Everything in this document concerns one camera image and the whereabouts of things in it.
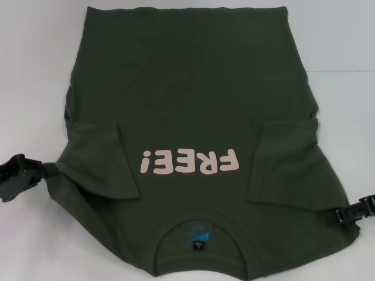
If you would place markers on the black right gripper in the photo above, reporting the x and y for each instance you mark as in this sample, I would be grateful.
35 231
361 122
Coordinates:
369 206

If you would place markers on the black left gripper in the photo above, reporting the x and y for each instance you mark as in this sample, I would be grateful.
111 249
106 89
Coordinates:
11 178

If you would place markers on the dark green FREE! t-shirt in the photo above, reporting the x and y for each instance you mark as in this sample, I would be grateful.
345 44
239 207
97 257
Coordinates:
187 87

